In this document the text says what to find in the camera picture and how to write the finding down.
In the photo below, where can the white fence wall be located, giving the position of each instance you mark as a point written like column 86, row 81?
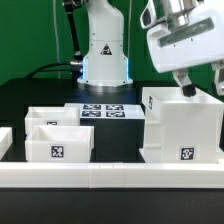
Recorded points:
column 116, row 175
column 6, row 140

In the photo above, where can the white front fence wall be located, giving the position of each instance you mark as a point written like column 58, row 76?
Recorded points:
column 116, row 175

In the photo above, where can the white drawer tray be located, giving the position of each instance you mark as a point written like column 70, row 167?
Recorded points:
column 60, row 144
column 62, row 116

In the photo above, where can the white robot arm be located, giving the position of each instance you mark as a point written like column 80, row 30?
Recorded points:
column 105, row 64

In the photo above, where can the white base tag plate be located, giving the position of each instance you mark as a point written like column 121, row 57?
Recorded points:
column 108, row 111

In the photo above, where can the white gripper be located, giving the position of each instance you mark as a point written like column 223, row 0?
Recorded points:
column 188, row 34

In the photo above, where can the white left fence wall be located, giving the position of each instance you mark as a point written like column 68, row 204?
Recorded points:
column 6, row 140

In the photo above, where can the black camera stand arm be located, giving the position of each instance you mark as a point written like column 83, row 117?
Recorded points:
column 70, row 6

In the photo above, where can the white drawer cabinet box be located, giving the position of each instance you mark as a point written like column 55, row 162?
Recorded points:
column 181, row 129

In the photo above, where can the white front drawer tray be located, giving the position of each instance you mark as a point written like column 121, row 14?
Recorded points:
column 60, row 144

